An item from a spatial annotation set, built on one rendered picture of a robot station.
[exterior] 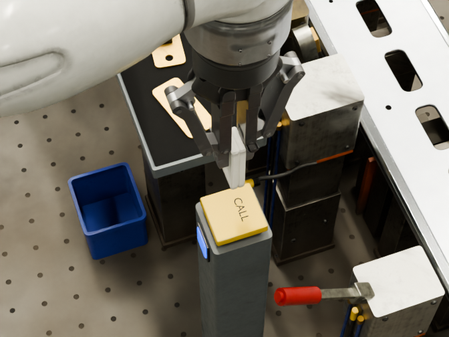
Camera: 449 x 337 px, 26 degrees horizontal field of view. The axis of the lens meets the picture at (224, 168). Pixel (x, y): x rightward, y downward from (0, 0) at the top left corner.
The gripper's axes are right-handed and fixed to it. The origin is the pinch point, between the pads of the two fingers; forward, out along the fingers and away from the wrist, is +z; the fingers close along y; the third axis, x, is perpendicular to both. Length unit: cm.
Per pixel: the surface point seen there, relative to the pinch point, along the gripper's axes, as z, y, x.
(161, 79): 11.1, -1.9, 20.0
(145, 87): 11.1, -4.0, 19.4
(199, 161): 11.4, -1.3, 7.7
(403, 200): 26.8, 24.6, 2.4
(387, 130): 27.0, 27.3, 13.2
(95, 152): 57, -9, 43
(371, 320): 23.0, 12.7, -12.7
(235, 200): 11.1, 0.8, 1.3
